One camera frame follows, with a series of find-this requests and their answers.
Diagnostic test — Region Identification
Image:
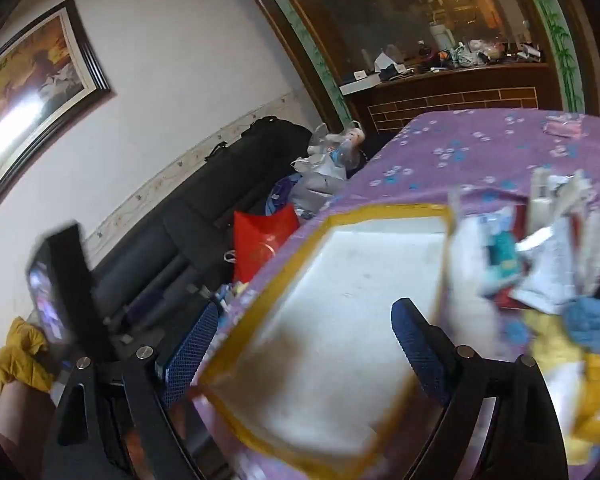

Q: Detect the yellow cloth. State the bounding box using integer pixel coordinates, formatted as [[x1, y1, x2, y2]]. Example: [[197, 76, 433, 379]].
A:
[[522, 310, 600, 466]]

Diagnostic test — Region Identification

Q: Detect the blue soft toy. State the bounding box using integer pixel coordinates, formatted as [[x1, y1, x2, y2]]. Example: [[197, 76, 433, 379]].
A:
[[562, 297, 600, 354]]

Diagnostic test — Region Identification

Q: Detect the yellow jacket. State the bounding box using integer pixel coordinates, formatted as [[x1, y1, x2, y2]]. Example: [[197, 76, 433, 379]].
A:
[[0, 316, 55, 396]]

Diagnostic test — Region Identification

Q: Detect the black sofa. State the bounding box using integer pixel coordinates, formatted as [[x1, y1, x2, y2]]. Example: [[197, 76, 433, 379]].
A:
[[93, 116, 312, 336]]

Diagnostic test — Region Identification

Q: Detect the yellow rimmed white box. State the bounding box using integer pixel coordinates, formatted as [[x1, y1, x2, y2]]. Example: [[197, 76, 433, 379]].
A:
[[199, 204, 452, 479]]

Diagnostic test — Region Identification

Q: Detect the red gift bag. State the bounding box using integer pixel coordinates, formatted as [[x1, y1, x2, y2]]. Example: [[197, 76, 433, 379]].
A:
[[233, 205, 300, 283]]

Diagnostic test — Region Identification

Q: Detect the purple floral tablecloth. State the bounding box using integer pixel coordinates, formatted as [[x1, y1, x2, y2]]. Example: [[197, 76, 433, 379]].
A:
[[189, 107, 600, 480]]

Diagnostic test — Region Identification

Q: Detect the pink tissue pack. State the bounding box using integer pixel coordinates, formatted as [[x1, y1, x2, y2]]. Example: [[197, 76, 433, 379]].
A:
[[543, 113, 584, 139]]

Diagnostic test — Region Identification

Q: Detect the framed painting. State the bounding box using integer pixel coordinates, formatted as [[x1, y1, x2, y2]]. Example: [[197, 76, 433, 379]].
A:
[[0, 0, 111, 205]]

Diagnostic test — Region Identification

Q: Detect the brick pattern wooden counter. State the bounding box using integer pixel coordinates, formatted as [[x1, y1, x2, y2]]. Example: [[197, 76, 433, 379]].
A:
[[344, 63, 562, 134]]

